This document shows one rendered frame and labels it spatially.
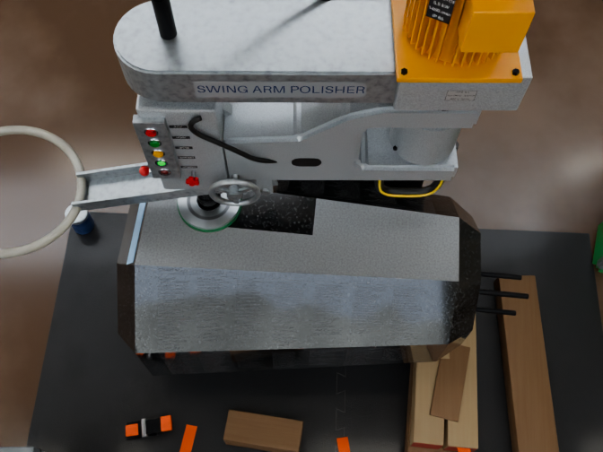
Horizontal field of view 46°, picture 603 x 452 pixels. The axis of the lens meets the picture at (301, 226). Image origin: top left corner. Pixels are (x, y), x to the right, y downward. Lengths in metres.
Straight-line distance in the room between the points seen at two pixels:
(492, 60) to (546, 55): 2.37
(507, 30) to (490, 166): 2.13
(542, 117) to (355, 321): 1.79
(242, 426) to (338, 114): 1.49
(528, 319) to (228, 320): 1.36
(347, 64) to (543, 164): 2.13
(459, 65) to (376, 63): 0.19
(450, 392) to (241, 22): 1.72
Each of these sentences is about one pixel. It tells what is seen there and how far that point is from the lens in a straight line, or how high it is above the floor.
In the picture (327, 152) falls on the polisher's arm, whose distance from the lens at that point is 1.94.
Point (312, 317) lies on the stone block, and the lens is 2.40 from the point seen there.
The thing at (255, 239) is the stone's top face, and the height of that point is 0.82.
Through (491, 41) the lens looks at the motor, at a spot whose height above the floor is 1.87.
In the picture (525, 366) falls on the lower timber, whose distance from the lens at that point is 3.12.
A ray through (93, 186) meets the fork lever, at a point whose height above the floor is 0.90.
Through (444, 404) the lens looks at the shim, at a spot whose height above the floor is 0.24.
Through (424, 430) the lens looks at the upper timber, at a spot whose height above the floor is 0.22.
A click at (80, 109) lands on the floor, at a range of 3.79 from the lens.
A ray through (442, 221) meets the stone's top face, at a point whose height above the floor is 0.82.
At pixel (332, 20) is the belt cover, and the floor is 1.69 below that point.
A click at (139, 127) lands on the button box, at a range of 1.84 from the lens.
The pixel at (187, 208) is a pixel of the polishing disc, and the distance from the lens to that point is 2.43.
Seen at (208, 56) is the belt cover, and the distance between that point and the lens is 1.68.
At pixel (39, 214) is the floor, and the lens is 3.54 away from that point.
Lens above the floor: 2.99
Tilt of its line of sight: 65 degrees down
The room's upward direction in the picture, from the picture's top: 1 degrees clockwise
